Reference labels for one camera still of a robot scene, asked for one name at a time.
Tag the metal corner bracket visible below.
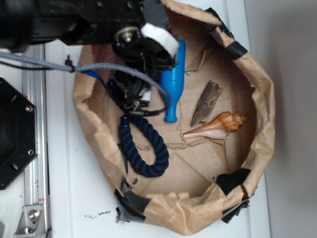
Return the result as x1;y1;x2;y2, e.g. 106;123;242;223
14;204;46;238

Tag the orange conch seashell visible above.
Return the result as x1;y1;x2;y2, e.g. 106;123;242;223
183;111;247;139

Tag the grey driftwood piece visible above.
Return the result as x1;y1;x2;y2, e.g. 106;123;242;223
191;81;223;126

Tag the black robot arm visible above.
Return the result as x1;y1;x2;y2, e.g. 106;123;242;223
0;0;182;117

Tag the grey braided cable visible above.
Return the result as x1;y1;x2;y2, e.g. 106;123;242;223
0;51;171;113

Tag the aluminium extrusion rail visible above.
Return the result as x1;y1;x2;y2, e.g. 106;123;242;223
21;44;51;238

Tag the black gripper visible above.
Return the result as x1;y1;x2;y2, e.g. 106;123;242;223
106;22;179;117

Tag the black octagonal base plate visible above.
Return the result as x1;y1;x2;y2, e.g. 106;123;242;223
0;78;37;190

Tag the brown paper bag bin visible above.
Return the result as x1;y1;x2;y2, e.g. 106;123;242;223
72;0;275;235

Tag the blue plastic bottle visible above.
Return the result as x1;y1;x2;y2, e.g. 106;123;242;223
160;41;186;122

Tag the dark blue twisted rope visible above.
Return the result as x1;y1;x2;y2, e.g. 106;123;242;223
118;115;170;178

